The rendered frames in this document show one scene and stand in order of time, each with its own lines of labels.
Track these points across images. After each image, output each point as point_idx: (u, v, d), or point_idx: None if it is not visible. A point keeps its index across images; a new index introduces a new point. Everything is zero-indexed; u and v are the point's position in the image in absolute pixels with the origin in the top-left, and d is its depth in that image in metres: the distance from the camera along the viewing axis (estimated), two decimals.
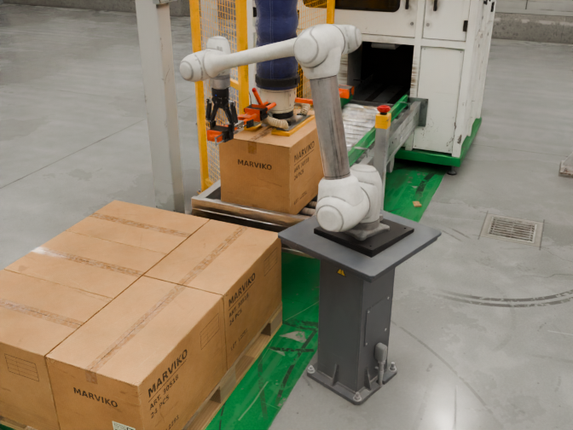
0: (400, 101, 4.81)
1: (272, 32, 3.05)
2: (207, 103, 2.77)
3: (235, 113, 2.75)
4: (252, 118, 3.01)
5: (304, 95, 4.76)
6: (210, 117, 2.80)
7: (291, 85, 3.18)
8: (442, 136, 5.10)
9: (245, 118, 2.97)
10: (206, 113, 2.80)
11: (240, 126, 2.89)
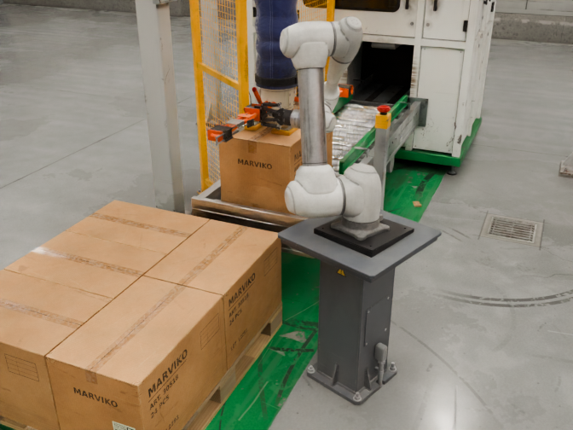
0: (400, 101, 4.81)
1: (272, 31, 3.05)
2: (277, 126, 3.08)
3: (269, 103, 3.03)
4: (252, 117, 3.01)
5: None
6: None
7: (291, 84, 3.19)
8: (442, 136, 5.10)
9: (245, 117, 2.98)
10: (269, 124, 3.10)
11: (241, 125, 2.89)
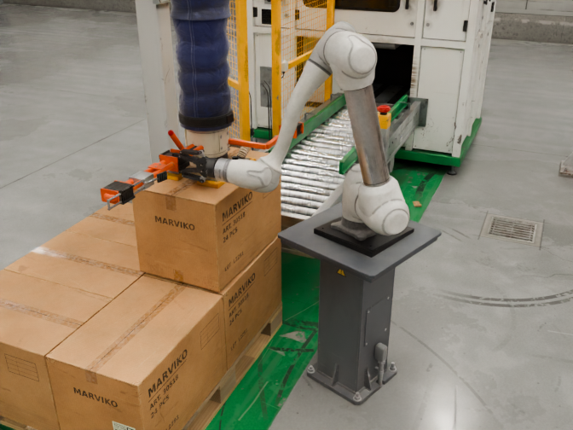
0: (400, 101, 4.81)
1: (193, 61, 2.45)
2: None
3: (189, 150, 2.42)
4: (167, 168, 2.41)
5: None
6: None
7: (221, 125, 2.58)
8: (442, 136, 5.10)
9: (156, 168, 2.37)
10: (191, 175, 2.49)
11: (147, 181, 2.29)
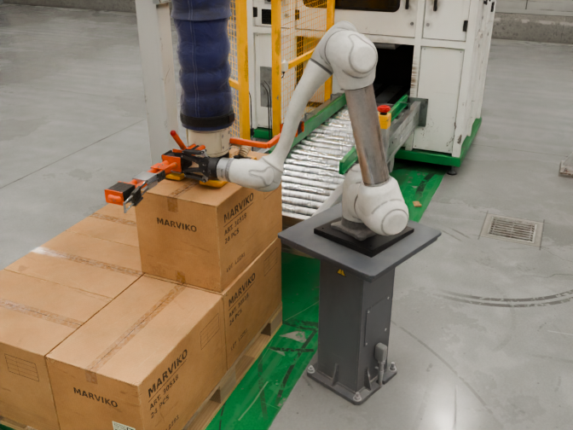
0: (400, 101, 4.81)
1: (195, 61, 2.45)
2: (204, 177, 2.48)
3: (192, 150, 2.43)
4: (170, 168, 2.42)
5: None
6: None
7: (222, 124, 2.59)
8: (442, 136, 5.10)
9: (159, 169, 2.38)
10: (193, 175, 2.50)
11: (151, 182, 2.30)
